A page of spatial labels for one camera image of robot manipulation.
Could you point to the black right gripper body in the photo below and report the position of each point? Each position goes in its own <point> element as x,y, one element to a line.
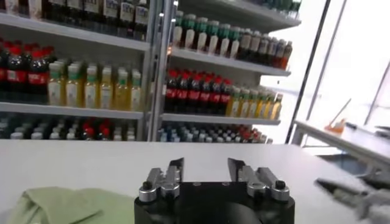
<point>377,207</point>

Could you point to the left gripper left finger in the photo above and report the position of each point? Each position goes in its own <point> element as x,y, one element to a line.
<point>164,182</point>

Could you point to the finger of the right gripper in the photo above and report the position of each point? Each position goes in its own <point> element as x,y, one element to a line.
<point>341,190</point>
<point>379,181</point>

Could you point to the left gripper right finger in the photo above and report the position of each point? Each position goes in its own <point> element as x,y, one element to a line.
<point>259,182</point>

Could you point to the light green t-shirt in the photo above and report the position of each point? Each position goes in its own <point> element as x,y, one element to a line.
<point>61,207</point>

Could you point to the grey side table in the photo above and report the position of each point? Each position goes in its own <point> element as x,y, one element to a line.
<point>350,137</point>

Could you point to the small orange object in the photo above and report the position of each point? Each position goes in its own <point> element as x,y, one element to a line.
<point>336,128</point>

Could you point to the cola bottle red cap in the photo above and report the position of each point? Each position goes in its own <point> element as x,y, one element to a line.
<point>38,78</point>
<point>226,99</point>
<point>194,95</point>
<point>216,98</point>
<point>182,95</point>
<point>205,97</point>
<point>105,132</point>
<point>171,94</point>
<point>16,76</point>
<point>89,132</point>

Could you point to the grey metal shelf unit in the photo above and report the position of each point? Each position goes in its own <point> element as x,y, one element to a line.
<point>213,119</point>
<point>76,111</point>

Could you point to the reddish tea bottle white cap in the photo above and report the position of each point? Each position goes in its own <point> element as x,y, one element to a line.
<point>287,57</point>

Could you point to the dark bottle beige label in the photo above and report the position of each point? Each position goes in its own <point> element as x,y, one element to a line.
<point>255,48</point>
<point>245,47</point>

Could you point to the dark tea bottle green neck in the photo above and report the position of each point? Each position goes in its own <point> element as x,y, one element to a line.
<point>201,38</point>
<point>224,43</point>
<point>213,41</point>
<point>189,36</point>
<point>178,33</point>
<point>235,45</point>

